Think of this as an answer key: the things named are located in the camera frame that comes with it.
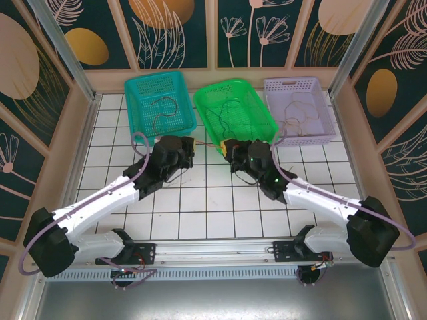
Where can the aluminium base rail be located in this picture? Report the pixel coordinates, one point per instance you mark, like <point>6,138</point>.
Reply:
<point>213,250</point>

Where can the aluminium side rail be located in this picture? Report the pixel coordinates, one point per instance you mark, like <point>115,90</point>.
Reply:
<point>86,133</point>
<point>360,166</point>

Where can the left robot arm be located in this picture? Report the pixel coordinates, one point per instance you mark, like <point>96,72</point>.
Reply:
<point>100,203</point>

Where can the aluminium corner post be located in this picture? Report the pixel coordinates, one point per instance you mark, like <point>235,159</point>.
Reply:
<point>70,56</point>
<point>363,33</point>

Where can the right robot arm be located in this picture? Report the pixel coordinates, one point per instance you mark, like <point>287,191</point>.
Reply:
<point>317,196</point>

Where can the teal plastic basket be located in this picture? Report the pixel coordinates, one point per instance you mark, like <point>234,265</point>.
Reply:
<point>187,100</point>

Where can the green plastic basket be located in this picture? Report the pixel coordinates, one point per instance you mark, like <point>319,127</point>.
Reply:
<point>257,110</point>

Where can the lavender plastic basket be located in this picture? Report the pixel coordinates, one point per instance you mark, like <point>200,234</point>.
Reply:
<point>293,141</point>

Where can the yellow power connector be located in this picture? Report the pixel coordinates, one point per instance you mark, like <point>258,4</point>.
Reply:
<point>134,272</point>
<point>317,267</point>

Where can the grey metal sheet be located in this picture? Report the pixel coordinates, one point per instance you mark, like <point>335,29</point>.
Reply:
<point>213,300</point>

